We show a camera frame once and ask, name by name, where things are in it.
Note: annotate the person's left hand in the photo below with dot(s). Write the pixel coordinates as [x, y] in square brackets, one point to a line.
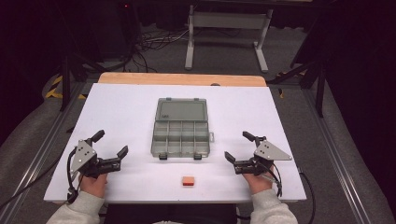
[93, 184]

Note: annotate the yellow black hazard tape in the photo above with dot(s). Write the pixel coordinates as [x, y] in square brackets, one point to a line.
[56, 89]

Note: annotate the person's right hand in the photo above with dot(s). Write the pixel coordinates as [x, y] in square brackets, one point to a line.
[258, 183]

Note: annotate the clear plastic compartment box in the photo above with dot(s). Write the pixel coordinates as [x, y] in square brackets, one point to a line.
[181, 128]

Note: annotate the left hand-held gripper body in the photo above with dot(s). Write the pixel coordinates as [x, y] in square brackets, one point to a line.
[90, 161]

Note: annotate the white metal stand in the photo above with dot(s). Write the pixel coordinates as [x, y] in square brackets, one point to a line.
[228, 37]

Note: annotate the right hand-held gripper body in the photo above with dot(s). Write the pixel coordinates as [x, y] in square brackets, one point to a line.
[261, 158]

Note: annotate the black tripod stand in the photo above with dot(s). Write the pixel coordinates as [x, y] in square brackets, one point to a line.
[74, 71]
[311, 74]

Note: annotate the white table board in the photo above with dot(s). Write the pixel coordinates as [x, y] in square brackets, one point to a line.
[134, 124]

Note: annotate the wooden table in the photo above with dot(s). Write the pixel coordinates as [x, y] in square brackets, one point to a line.
[182, 79]

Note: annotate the small orange block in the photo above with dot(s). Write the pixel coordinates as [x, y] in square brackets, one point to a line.
[188, 181]

